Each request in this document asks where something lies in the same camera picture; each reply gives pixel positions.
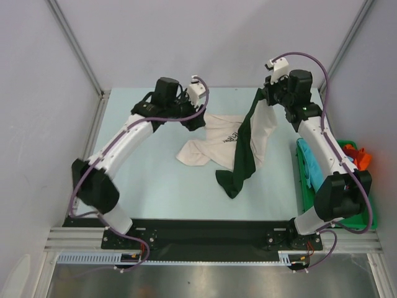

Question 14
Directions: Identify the white green raglan t-shirt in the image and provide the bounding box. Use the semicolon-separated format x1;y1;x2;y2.
176;89;277;199

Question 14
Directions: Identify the green plastic bin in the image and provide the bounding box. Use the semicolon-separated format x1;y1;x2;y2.
296;147;368;230

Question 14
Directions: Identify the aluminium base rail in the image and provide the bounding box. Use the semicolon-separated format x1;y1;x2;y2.
44;227;383;254

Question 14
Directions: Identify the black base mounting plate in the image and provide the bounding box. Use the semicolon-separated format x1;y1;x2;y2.
61;217;323;262

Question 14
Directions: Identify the aluminium frame post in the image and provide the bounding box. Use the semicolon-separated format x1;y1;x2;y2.
45;0;104;97
327;0;376;79

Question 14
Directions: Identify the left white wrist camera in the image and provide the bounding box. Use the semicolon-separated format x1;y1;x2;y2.
187;76;207;109

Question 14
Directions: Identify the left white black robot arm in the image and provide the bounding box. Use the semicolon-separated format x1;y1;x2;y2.
71;76;209;248

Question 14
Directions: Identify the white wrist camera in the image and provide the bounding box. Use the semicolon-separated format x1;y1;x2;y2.
265;57;289;84
187;76;207;109

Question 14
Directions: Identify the right aluminium frame post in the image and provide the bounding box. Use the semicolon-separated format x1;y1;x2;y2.
327;0;376;79

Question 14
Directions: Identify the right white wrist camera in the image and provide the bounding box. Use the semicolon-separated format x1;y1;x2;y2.
265;57;289;84

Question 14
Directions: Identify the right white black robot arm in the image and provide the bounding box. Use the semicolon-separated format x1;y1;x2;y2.
263;66;373;249

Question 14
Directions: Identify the orange t-shirt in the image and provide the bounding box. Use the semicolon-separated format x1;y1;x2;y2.
342;144;372;171

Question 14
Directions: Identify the light blue t-shirt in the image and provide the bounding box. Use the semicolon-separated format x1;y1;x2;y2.
297;138;324;192

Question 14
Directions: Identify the left aluminium frame post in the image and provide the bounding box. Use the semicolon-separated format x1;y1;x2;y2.
45;0;104;97

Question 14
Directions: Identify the grey slotted cable duct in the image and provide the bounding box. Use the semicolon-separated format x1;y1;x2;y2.
56;252;308;266

